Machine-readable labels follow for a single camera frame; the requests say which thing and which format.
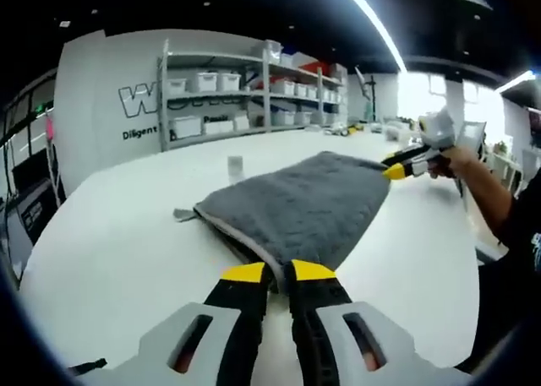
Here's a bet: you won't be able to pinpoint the grey towel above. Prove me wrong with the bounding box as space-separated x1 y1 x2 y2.
173 150 392 294

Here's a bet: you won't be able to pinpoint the person's right hand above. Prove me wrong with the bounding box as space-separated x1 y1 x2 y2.
427 146 479 181

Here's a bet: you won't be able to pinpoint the white items on table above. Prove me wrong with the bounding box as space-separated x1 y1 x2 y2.
367 117 418 144

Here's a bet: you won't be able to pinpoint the spare yellow-black grippers pile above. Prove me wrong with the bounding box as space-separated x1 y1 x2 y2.
328 122 365 139

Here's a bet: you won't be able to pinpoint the green stand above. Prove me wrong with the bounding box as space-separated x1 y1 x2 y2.
356 64 378 124

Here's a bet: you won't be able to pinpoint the ceiling light strip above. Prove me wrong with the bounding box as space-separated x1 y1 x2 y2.
335 0 409 73

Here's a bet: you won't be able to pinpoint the grey metal shelf rack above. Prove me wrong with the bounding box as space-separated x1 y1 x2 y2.
156 38 350 151

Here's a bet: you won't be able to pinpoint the row of white storage bins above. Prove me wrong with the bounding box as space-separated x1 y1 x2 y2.
167 43 348 138

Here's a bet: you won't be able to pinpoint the person's dark clothed torso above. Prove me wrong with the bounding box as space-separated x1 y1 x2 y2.
454 178 541 377

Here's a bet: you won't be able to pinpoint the black strap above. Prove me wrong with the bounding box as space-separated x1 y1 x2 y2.
66 356 107 377

